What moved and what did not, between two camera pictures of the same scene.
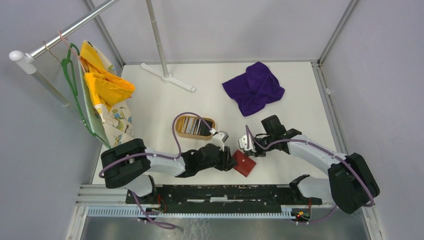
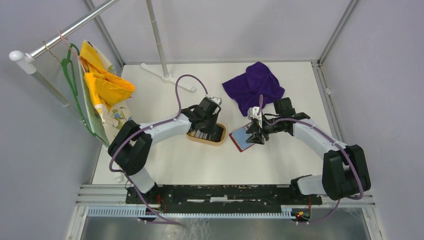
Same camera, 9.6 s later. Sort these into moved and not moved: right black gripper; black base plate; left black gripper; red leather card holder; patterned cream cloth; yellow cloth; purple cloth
Moved: left black gripper; red leather card holder; right black gripper
Not moved: black base plate; yellow cloth; patterned cream cloth; purple cloth
